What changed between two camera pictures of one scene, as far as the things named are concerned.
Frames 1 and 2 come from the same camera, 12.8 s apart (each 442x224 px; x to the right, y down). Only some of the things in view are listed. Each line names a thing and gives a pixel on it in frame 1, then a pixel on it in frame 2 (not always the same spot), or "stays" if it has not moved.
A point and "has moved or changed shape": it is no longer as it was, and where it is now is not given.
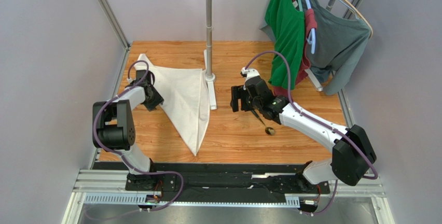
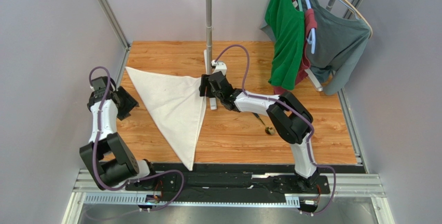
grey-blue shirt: [340, 44] stays
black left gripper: [154, 98] to [125, 100]
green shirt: [282, 14] stays
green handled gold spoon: [269, 130] stays
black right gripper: [238, 98] to [206, 86]
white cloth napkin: [186, 105] has moved or changed shape
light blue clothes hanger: [312, 37] stays
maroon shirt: [311, 21] stays
